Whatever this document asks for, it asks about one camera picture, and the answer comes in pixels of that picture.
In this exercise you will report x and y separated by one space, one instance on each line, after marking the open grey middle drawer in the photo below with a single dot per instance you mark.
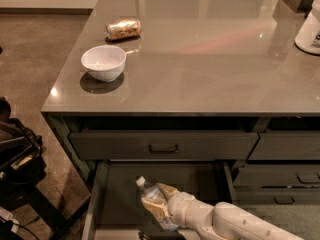
116 212

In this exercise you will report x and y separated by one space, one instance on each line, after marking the grey bottom right drawer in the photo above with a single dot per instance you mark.
277 196

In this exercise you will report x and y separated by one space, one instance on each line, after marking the gold patterned can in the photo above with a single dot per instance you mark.
123 29

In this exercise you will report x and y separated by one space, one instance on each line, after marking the white container with label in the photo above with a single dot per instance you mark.
308 37

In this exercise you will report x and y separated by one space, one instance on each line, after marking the white bowl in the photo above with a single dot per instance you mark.
105 63

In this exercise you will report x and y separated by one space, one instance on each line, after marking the grey top left drawer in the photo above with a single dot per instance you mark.
162 144

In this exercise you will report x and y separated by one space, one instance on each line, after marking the white cable plug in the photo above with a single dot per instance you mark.
8 229

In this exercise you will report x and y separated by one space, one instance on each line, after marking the grey middle right drawer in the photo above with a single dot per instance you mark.
278 176

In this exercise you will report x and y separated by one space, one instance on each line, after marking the black equipment cart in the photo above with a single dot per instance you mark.
21 164

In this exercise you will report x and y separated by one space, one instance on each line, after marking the blue label plastic bottle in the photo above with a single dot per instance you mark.
154 201

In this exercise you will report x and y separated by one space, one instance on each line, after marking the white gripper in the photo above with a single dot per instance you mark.
179 206

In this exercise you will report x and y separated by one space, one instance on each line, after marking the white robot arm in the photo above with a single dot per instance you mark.
225 221

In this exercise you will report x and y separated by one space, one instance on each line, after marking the grey top right drawer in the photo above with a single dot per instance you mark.
287 146

